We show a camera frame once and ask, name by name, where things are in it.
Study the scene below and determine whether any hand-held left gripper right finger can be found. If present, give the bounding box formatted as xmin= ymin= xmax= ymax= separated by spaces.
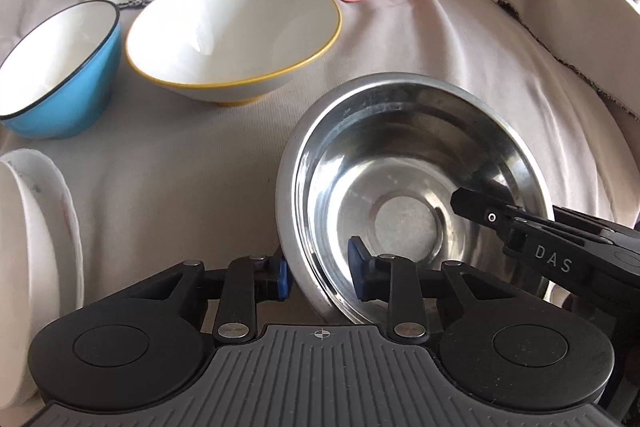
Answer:
xmin=347 ymin=236 xmax=522 ymax=348

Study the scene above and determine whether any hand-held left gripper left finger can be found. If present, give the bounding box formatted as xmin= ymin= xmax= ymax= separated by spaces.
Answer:
xmin=117 ymin=253 xmax=291 ymax=347

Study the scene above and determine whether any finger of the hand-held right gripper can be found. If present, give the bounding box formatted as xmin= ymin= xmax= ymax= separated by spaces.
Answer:
xmin=450 ymin=188 xmax=618 ymax=244

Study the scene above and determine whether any stainless steel bowl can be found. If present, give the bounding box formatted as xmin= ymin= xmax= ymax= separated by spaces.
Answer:
xmin=275 ymin=74 xmax=557 ymax=326

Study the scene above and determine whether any white bowl with yellow rim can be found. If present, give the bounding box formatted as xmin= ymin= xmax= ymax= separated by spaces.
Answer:
xmin=125 ymin=0 xmax=344 ymax=108

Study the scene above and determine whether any blue bowl with white inside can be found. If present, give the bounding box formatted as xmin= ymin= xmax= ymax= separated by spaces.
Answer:
xmin=0 ymin=0 xmax=123 ymax=140

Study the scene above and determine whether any grey blanket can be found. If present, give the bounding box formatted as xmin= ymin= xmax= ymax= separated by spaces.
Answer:
xmin=0 ymin=0 xmax=640 ymax=328

